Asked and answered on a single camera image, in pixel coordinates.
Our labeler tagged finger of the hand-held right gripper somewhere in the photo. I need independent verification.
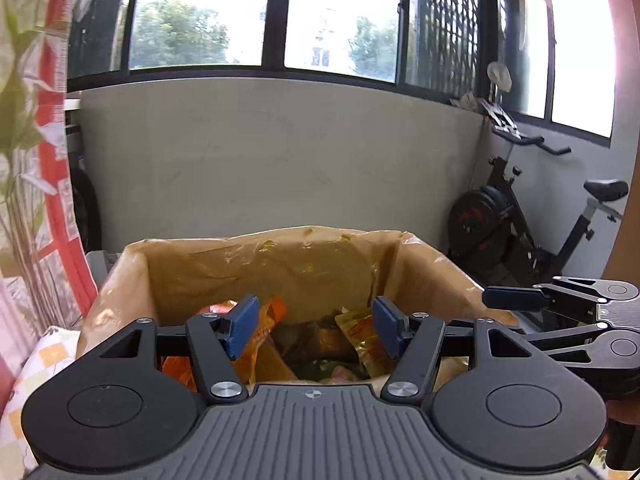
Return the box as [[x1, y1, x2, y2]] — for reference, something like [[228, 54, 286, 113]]
[[482, 276, 609, 320], [520, 323, 613, 368]]

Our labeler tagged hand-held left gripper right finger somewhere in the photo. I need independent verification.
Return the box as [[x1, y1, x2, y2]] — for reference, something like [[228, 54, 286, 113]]
[[372, 296, 531, 405]]

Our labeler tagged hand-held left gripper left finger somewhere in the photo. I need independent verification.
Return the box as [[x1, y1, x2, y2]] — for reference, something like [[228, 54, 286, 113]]
[[99, 295, 261, 405]]

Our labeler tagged yellow snack packet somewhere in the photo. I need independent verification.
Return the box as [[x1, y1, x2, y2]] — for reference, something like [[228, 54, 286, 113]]
[[334, 306, 401, 378]]

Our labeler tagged orange snack packet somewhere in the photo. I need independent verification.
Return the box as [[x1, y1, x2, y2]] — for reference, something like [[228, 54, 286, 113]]
[[161, 296, 288, 393]]

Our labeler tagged brown cardboard box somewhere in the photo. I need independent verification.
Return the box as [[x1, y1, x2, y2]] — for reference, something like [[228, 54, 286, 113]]
[[77, 225, 521, 396]]

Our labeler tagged pink snack packet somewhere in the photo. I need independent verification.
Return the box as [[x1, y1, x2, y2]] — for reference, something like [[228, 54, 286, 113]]
[[330, 364, 367, 384]]

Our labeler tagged tan snack packet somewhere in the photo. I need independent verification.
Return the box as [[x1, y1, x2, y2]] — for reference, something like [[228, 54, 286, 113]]
[[280, 322, 351, 361]]

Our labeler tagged black exercise bike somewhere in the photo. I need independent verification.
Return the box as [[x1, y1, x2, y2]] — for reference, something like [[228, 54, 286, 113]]
[[447, 100, 630, 286]]

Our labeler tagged green snack packet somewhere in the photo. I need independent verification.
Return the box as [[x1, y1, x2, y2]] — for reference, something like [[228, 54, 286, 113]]
[[294, 359, 341, 384]]

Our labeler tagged grey plastic crate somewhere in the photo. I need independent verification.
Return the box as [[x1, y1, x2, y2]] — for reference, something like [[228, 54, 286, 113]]
[[84, 249, 123, 286]]

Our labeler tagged black round object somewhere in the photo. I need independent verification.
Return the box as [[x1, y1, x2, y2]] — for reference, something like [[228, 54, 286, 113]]
[[70, 167, 103, 253]]

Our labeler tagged checkered floral tablecloth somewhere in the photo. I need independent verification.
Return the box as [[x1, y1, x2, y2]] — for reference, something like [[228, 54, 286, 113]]
[[0, 325, 83, 480]]

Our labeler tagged white round hanging object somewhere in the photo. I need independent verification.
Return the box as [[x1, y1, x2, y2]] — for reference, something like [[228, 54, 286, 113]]
[[487, 61, 512, 92]]

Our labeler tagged printed pink curtain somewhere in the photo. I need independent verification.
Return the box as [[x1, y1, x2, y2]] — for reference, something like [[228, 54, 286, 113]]
[[0, 0, 101, 391]]

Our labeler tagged black lattice window guard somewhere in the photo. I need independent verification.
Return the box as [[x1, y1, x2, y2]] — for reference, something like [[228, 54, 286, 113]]
[[407, 0, 481, 91]]

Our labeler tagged black framed window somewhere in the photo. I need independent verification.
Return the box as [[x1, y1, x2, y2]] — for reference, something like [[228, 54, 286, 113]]
[[67, 0, 616, 148]]

